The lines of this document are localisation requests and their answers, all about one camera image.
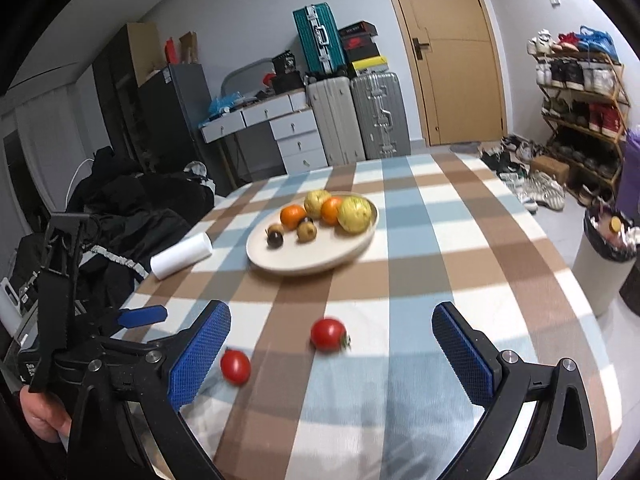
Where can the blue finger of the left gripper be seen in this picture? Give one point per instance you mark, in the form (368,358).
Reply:
(132,318)

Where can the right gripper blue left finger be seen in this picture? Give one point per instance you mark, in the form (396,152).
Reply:
(192,351)

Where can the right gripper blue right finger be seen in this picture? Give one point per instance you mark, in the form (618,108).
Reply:
(469,352)

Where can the red tomato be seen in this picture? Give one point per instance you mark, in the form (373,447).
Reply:
(235,367)
(329,335)

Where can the dark plum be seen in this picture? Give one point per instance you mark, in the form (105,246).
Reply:
(275,239)

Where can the brown kiwi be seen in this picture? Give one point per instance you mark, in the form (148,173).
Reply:
(306,231)
(275,227)

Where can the person's left hand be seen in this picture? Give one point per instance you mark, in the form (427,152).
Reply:
(45,415)

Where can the white paper towel roll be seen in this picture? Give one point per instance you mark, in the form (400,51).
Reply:
(186,253)

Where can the black clothes pile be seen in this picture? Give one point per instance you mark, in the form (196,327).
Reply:
(133,217)

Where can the plaid tablecloth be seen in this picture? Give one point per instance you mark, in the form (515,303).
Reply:
(389,406)

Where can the orange left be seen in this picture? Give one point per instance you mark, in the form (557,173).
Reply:
(291,215)

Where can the orange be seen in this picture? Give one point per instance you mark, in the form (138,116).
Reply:
(291,215)
(330,209)

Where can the beige round plate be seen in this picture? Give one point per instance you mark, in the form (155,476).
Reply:
(318,233)

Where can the yellow pear right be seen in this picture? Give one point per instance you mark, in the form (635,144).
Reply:
(354,214)

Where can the yellow pear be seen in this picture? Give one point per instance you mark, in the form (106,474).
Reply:
(314,201)
(354,214)

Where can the yellow pear rear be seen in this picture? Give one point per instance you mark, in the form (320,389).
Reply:
(314,201)

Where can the orange right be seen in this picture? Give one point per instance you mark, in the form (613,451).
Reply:
(330,209)

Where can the cardboard box on floor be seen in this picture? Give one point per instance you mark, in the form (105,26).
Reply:
(556,169)

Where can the dark grey refrigerator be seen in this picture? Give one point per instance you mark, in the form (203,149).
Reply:
(175,103)

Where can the purple bag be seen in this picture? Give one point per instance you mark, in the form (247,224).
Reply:
(627,198)

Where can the white drawer desk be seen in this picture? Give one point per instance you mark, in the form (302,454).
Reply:
(276,136)

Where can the silver suitcase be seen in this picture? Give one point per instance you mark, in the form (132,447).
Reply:
(381,115)

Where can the beige suitcase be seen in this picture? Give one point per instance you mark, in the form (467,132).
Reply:
(336,118)

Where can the wooden shoe rack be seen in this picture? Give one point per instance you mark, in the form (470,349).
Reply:
(585,105)

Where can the wooden door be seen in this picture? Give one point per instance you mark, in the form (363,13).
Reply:
(455,69)

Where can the teal suitcase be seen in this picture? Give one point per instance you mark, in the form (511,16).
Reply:
(320,40)

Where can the stacked shoe boxes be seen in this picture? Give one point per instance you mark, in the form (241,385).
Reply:
(361,50)

